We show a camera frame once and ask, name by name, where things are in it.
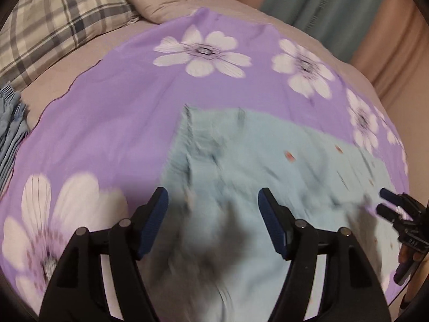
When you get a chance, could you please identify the light blue denim pants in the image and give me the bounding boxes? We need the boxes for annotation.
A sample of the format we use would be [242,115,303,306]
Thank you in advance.
[140,104,403,322]

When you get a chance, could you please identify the purple floral bedsheet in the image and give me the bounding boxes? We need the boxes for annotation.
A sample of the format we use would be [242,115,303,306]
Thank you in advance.
[1,9,408,321]

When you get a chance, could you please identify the folded blue striped cloth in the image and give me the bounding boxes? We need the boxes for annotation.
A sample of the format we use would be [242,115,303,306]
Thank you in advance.
[0,82,30,193]

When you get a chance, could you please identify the teal curtain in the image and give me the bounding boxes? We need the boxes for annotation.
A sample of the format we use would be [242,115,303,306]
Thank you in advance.
[260,0,383,63]

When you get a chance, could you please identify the person's right hand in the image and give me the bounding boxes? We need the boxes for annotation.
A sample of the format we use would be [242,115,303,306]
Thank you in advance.
[398,244,427,276]

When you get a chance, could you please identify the plaid pillow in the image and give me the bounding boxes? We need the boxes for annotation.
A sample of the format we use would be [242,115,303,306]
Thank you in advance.
[1,0,137,91]

